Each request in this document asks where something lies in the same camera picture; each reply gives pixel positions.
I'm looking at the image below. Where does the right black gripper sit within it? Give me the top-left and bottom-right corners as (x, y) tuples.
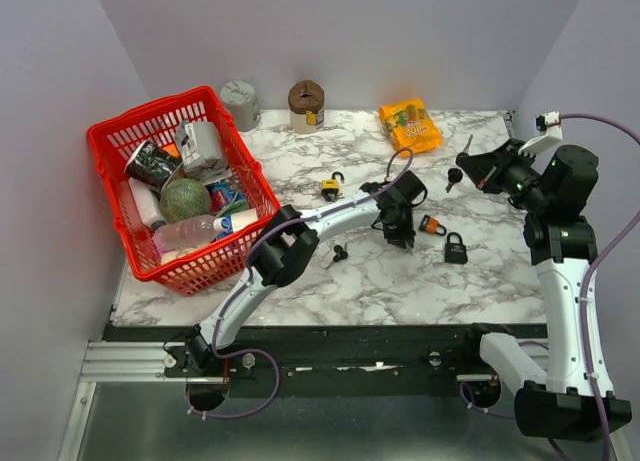
(458, 137), (552, 212)

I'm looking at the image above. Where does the silver key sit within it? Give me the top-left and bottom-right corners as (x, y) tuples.
(461, 134), (474, 154)

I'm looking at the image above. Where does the black head key pair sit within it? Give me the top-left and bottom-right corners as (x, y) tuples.
(445, 167), (464, 193)

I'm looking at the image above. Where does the black key bunch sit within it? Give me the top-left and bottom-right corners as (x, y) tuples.
(324, 242), (349, 270)

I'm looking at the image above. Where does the yellow padlock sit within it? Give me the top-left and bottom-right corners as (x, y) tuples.
(320, 171), (344, 202)

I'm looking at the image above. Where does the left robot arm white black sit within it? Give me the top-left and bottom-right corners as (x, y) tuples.
(185, 170), (428, 376)

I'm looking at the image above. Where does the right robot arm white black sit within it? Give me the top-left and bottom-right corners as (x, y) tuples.
(456, 139), (632, 442)

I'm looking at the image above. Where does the orange padlock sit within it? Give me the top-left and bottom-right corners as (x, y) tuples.
(419, 214), (447, 236)

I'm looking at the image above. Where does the black padlock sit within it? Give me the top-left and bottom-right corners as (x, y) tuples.
(444, 232), (468, 265)

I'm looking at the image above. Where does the orange snack bag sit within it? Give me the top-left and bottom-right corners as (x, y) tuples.
(378, 98), (442, 154)

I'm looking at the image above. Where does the brown lidded white jar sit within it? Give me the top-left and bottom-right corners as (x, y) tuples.
(288, 80), (325, 134)

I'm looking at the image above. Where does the blue snack packet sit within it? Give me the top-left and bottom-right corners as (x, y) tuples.
(207, 181), (247, 214)

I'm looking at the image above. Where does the grey marbled cylinder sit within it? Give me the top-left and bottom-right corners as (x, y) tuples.
(220, 80), (261, 132)

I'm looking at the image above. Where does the clear plastic bottle blue label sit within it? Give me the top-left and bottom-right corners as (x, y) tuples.
(152, 208), (258, 252)

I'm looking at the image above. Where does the red plastic basket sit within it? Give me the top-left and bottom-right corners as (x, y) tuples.
(87, 86), (280, 296)

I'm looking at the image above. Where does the green melon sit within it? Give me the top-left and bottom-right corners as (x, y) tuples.
(160, 178), (211, 223)

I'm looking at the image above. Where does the grey white carton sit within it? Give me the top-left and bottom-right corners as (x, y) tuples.
(174, 120), (229, 177)

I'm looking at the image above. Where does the pink bottle in basket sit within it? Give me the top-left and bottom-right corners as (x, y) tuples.
(160, 247), (199, 266)

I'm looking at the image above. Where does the black patterned cup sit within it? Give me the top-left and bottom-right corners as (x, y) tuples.
(124, 140), (184, 195)

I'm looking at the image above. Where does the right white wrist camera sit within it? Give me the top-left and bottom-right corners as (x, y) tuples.
(518, 111), (563, 156)

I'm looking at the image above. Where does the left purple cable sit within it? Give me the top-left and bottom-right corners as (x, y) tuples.
(209, 148), (415, 362)

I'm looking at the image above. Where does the purple cable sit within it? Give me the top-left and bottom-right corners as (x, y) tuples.
(209, 148), (415, 362)
(549, 113), (640, 461)

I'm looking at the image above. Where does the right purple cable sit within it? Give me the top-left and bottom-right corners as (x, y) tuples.
(549, 113), (640, 461)

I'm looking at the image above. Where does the black mounting rail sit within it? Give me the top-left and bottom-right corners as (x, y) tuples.
(159, 324), (551, 397)

